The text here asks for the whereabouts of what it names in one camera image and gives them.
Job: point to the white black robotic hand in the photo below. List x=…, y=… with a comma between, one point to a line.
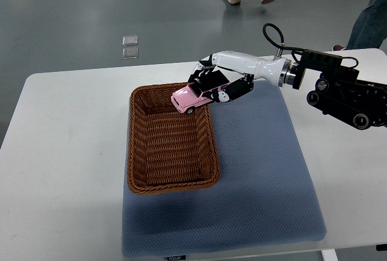
x=278, y=71

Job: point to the pink toy car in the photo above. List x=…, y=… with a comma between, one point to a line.
x=191, y=96

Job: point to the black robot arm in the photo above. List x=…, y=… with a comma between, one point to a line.
x=338, y=92

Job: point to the brown wicker basket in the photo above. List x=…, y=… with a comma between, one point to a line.
x=168, y=151

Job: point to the red shoe tip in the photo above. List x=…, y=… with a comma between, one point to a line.
x=338, y=48

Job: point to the blue jeans leg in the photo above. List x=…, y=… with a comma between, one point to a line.
x=369, y=30

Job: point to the blue-grey foam mat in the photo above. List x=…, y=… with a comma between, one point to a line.
x=265, y=195

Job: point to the upper floor metal plate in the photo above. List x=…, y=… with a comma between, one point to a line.
x=130, y=40

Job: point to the floor metal plate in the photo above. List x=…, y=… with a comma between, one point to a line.
x=130, y=53
x=130, y=40

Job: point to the lower floor metal plate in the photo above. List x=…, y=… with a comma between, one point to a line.
x=130, y=53

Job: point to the white table leg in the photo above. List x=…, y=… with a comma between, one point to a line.
x=329, y=255

